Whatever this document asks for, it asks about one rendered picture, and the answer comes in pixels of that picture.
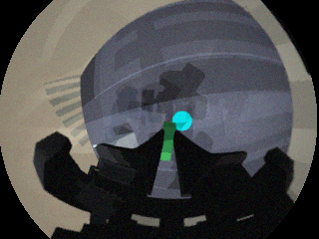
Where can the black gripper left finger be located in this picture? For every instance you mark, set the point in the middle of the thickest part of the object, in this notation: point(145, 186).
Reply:
point(144, 159)

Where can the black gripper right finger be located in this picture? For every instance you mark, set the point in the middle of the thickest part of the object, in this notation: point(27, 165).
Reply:
point(193, 163)

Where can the green post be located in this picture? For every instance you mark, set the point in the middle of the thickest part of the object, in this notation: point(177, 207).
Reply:
point(169, 129)

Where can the cyan circle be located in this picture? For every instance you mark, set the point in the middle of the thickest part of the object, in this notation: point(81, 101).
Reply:
point(182, 120)

